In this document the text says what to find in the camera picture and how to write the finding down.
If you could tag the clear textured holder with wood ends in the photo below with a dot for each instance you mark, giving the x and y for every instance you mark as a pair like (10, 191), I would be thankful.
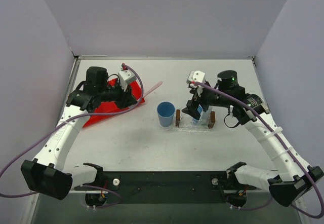
(183, 122)

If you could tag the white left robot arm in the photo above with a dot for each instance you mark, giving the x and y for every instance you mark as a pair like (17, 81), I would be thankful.
(44, 174)

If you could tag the blue toothpaste tube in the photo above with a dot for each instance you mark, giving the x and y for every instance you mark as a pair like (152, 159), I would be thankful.
(194, 120)

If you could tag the red plastic compartment bin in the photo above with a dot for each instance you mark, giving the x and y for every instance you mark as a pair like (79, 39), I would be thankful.
(111, 107)

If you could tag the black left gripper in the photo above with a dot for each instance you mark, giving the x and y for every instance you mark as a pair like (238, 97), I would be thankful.
(129, 97)

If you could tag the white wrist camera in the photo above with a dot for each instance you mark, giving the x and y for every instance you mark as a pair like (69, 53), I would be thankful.
(196, 76)
(126, 77)

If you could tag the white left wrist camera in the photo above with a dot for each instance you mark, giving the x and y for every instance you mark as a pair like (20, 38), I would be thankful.
(126, 77)

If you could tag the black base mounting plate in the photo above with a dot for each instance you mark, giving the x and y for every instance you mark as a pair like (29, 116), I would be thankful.
(171, 187)

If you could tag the blue plastic cup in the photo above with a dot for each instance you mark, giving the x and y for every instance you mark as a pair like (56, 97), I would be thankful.
(165, 112)

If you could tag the pink toothbrush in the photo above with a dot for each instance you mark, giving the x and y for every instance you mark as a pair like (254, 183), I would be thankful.
(145, 93)

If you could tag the clear textured glass tray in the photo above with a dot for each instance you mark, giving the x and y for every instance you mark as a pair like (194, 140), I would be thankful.
(173, 128)

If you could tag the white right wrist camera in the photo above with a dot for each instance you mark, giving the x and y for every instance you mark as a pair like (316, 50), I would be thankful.
(196, 76)

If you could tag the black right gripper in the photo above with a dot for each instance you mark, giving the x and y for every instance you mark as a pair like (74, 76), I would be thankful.
(195, 105)

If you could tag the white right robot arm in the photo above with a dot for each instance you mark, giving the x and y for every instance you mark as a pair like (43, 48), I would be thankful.
(293, 176)

